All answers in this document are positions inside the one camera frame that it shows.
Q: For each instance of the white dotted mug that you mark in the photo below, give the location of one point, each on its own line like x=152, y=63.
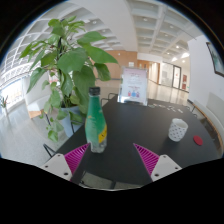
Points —
x=177, y=130

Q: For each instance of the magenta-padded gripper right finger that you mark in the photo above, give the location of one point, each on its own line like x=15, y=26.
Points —
x=148, y=159

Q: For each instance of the flat round red coaster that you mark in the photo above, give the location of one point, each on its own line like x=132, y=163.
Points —
x=198, y=140

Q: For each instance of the long white bench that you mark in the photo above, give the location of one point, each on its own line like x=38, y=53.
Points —
x=215, y=110

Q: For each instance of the round dark green badge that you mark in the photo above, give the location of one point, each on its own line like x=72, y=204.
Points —
x=151, y=106

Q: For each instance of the green plastic drink bottle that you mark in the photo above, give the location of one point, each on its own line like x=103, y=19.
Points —
x=95, y=123

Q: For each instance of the framed landscape picture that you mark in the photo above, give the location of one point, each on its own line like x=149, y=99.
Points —
x=217, y=60

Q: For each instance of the clear acrylic sign stand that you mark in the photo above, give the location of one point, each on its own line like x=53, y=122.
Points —
x=134, y=85

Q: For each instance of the round white badge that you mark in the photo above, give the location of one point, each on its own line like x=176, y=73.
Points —
x=180, y=110

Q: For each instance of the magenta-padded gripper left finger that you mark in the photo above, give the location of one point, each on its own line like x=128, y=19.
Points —
x=76, y=158

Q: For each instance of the small distant potted plant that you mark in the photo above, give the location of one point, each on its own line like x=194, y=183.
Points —
x=4, y=103

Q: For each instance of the green potted plant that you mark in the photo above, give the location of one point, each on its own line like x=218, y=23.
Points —
x=71, y=61

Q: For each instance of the recessed ceiling lights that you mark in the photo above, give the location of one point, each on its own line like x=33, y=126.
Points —
x=185, y=55

